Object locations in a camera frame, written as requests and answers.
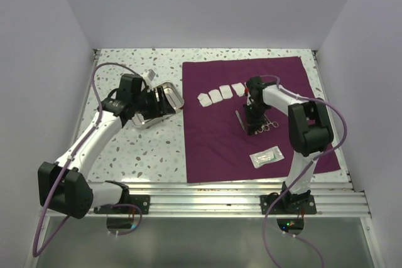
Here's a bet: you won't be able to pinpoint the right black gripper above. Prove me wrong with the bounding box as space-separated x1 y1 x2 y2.
242 102 268 135

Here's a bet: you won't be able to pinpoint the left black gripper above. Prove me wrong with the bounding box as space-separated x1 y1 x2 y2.
133 85 175 120

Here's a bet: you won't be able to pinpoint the steel surgical scissors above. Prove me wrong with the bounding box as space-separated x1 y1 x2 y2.
256 117 270 133

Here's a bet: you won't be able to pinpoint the steel hemostat forceps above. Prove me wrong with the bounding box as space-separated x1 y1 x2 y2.
264 115 279 129

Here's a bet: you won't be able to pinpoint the stainless steel tray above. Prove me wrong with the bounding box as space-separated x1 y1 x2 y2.
132 81 185 129

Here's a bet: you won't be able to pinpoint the steel scalpel handle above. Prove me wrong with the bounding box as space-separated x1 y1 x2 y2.
235 110 247 133

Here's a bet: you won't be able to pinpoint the white gauze pad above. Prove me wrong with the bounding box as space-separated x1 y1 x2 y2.
209 89 223 104
197 93 213 107
231 83 247 97
219 85 233 100

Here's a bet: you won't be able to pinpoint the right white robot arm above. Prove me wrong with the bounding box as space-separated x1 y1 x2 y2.
244 77 334 215

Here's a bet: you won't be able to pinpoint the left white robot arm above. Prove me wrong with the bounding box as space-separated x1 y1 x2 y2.
38 73 175 219

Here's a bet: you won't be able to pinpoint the purple surgical cloth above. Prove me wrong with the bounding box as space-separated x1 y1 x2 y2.
182 56 342 184

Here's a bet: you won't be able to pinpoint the sealed suture packet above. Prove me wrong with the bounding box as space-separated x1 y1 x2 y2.
249 146 285 169

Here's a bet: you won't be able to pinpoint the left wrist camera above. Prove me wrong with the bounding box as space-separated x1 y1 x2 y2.
142 69 156 82

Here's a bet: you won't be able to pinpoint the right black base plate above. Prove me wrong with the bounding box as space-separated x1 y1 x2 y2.
259 193 317 215

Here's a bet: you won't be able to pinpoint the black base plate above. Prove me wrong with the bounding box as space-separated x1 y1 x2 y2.
94 195 151 215
259 193 317 215

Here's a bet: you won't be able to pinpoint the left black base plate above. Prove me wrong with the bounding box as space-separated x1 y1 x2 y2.
94 195 151 215

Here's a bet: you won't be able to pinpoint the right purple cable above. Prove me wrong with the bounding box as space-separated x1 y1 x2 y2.
259 75 347 268

